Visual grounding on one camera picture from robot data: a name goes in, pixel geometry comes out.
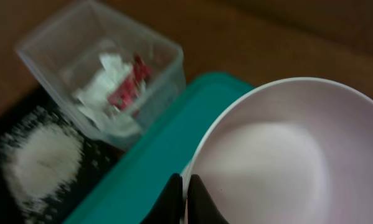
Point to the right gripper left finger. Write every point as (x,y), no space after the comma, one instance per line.
(169,207)

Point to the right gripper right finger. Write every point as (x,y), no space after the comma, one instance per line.
(201,208)

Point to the pink bowl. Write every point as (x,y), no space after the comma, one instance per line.
(297,150)

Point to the red snack wrapper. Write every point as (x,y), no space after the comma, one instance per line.
(132,87)

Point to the white napkin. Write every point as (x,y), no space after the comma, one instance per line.
(93,98)

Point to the white rice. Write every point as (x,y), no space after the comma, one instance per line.
(42,155)

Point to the teal serving tray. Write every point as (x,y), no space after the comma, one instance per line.
(127,193)

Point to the black plastic tray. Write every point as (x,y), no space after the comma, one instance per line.
(97,159)

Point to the clear plastic bin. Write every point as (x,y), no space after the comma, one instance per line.
(63,55)

